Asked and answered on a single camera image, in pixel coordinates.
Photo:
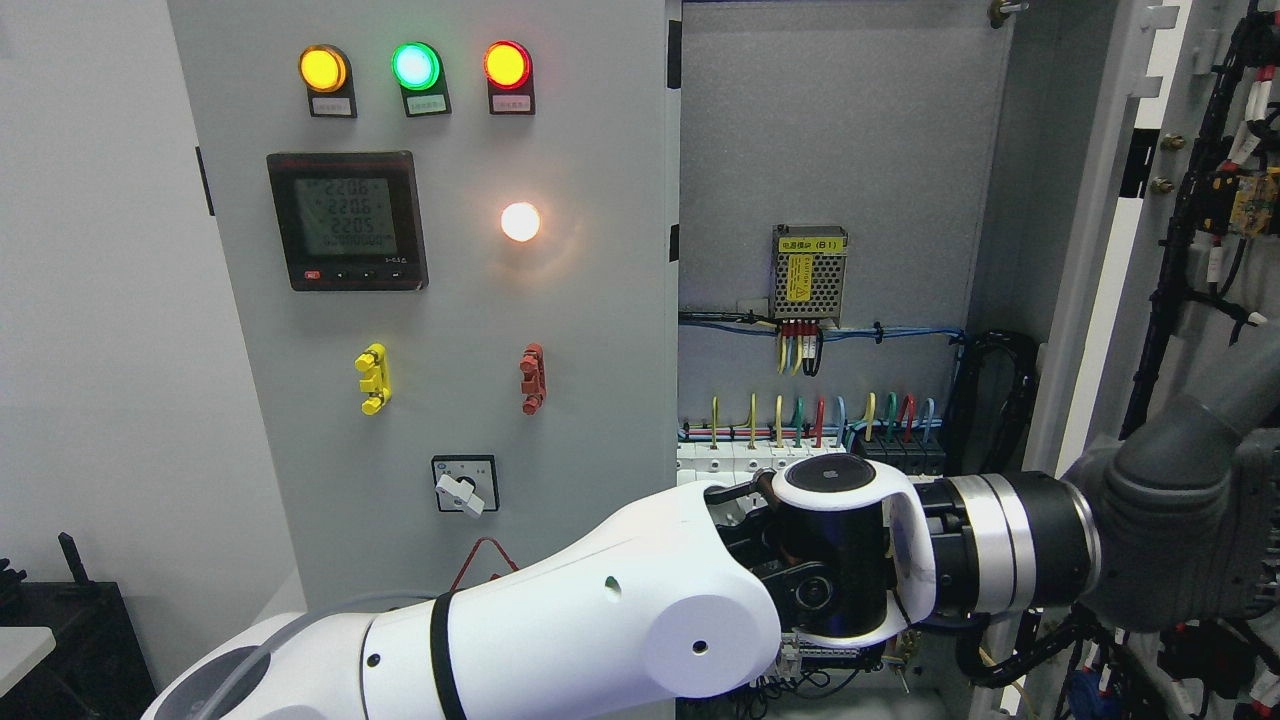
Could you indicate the grey cabinet door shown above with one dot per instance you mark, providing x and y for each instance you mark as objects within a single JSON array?
[
  {"x": 596, "y": 288},
  {"x": 1147, "y": 338}
]

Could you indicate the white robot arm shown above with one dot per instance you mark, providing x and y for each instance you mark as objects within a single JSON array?
[{"x": 687, "y": 593}]

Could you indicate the grey robot forearm right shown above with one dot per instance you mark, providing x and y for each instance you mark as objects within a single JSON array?
[{"x": 1184, "y": 504}]

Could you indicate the red terminal connector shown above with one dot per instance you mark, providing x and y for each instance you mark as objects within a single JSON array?
[{"x": 534, "y": 378}]

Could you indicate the white socket breaker row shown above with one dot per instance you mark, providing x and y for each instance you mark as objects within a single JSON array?
[{"x": 736, "y": 462}]

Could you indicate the white glowing indicator light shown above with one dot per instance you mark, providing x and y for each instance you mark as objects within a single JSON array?
[{"x": 520, "y": 221}]

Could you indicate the metal mesh power supply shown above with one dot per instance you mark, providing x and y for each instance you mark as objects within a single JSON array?
[{"x": 809, "y": 272}]

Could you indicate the red electric hazard sign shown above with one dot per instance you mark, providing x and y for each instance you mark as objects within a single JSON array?
[{"x": 487, "y": 560}]

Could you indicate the yellow terminal connector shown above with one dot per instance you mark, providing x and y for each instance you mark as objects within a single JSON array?
[{"x": 374, "y": 381}]

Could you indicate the black white surge protector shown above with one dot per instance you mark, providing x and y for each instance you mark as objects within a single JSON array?
[{"x": 913, "y": 456}]

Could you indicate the red indicator light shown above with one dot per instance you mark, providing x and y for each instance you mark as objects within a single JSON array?
[{"x": 510, "y": 85}]

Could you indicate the black digital power meter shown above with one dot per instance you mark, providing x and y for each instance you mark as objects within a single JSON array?
[{"x": 349, "y": 221}]

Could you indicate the green indicator light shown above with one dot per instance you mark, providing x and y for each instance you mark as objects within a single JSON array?
[{"x": 420, "y": 75}]

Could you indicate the yellow indicator light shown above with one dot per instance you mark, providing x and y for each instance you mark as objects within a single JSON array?
[{"x": 327, "y": 76}]

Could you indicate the white rotary selector switch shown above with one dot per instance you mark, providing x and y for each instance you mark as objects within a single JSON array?
[{"x": 465, "y": 483}]

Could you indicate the black cable conduit loop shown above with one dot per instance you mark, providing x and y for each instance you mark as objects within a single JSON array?
[{"x": 991, "y": 403}]

